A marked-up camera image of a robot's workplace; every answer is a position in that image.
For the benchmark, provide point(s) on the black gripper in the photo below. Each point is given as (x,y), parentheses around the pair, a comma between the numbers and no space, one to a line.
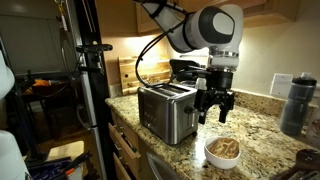
(218,83)

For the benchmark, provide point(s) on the white ceramic bowl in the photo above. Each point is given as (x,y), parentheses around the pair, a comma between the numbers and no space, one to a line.
(218,162)

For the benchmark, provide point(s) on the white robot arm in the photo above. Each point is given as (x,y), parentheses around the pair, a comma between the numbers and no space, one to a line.
(219,29)

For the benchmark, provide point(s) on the stainless steel two-slot toaster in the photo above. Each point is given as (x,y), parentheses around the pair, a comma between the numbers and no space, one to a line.
(168,111)

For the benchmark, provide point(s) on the clear bottle with metal cap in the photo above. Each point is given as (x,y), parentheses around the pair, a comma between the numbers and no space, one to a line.
(201,83)

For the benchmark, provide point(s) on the black coffee maker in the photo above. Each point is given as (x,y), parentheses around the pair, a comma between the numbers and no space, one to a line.
(184,70)

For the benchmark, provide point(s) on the grey squeeze water bottle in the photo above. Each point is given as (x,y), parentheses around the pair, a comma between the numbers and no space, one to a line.
(294,112)

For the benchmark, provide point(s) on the wooden cutting board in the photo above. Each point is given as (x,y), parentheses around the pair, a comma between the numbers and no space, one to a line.
(151,70)

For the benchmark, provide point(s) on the white printed water bottle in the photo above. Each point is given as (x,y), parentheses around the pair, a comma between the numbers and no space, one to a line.
(313,130)

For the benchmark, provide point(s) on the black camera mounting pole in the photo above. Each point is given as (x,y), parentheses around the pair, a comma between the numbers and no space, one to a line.
(95,82)

